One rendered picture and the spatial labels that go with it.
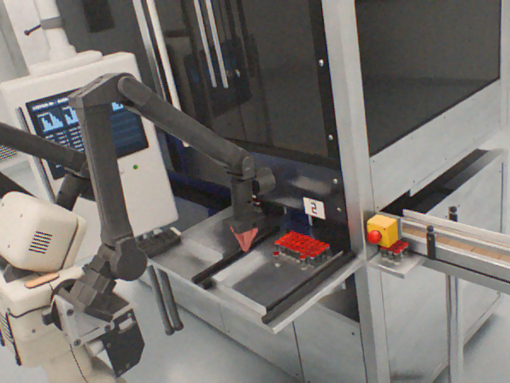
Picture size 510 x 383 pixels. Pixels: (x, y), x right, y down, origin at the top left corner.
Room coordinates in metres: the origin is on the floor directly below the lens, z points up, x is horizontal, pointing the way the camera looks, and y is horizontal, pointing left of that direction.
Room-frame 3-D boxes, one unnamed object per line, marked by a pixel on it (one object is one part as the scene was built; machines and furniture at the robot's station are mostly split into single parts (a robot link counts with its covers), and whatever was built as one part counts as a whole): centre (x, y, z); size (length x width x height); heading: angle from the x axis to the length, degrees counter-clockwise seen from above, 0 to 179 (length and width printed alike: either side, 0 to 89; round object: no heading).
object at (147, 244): (1.81, 0.52, 0.82); 0.40 x 0.14 x 0.02; 117
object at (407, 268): (1.33, -0.41, 0.87); 0.14 x 0.13 x 0.02; 128
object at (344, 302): (2.18, 0.33, 0.73); 1.98 x 0.01 x 0.25; 38
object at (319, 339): (2.46, -0.07, 0.44); 2.06 x 1.00 x 0.88; 38
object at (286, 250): (1.42, -0.10, 0.90); 0.18 x 0.02 x 0.05; 37
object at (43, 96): (2.03, 0.61, 1.19); 0.50 x 0.19 x 0.78; 117
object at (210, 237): (1.71, 0.09, 0.90); 0.34 x 0.26 x 0.04; 128
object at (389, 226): (1.31, -0.36, 1.00); 0.08 x 0.07 x 0.07; 128
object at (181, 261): (1.53, 0.04, 0.87); 0.70 x 0.48 x 0.02; 38
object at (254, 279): (1.37, -0.03, 0.90); 0.34 x 0.26 x 0.04; 127
